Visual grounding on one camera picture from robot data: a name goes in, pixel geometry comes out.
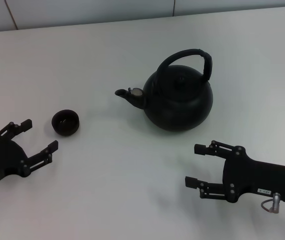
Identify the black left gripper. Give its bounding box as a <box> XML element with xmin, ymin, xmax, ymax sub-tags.
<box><xmin>0</xmin><ymin>119</ymin><xmax>59</xmax><ymax>193</ymax></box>

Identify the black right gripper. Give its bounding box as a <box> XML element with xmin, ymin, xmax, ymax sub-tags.
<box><xmin>185</xmin><ymin>140</ymin><xmax>285</xmax><ymax>203</ymax></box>

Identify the small black teacup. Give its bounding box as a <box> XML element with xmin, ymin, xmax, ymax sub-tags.
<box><xmin>51</xmin><ymin>109</ymin><xmax>81</xmax><ymax>137</ymax></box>

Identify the black round teapot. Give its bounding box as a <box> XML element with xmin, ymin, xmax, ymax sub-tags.
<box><xmin>114</xmin><ymin>47</ymin><xmax>214</xmax><ymax>132</ymax></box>

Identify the right gripper cable connector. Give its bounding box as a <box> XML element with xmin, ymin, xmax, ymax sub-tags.
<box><xmin>260</xmin><ymin>192</ymin><xmax>282</xmax><ymax>214</ymax></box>

